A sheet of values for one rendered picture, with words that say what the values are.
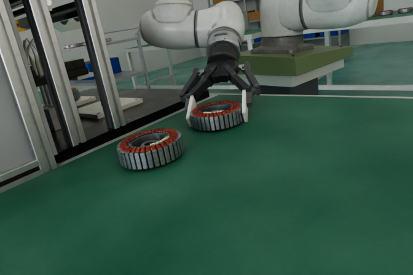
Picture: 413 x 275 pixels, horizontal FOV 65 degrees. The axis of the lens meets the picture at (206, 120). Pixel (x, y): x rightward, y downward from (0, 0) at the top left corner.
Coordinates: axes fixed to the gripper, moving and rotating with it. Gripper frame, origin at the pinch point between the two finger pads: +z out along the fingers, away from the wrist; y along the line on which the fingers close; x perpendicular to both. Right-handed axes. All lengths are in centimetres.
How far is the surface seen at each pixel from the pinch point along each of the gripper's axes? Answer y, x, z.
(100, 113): -31.4, 2.4, -6.4
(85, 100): -48, 12, -23
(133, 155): -9.6, -11.4, 18.1
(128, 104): -27.1, 6.4, -13.0
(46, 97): -41.8, -5.4, -5.8
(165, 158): -5.1, -9.3, 17.5
